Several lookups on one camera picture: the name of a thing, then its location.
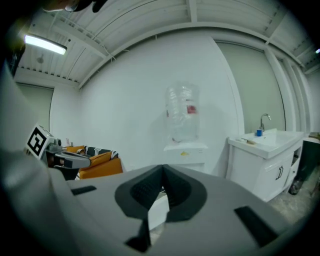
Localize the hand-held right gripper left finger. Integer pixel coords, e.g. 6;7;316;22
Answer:
66;164;165;256

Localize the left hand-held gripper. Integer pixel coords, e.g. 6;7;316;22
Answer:
24;123;91;169

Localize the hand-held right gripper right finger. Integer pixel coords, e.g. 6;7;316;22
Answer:
151;164;295;256

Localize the black white striped cushion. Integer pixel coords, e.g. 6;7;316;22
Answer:
76;145;120;160

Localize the orange sofa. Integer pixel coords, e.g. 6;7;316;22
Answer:
65;144;124;180

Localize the grey-green roller blind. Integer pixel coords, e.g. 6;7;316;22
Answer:
15;83;55;132
215;41;286;135

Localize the white sink cabinet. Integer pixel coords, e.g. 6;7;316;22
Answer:
226;128;305;203

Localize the white water dispenser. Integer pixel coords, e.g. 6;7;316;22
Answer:
163;141;209;174

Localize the clear water bottle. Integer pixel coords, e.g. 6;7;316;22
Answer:
163;83;201;144

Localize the long ceiling light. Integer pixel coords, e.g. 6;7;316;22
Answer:
24;34;68;56

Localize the chrome faucet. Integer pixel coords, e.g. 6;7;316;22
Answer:
258;113;272;132

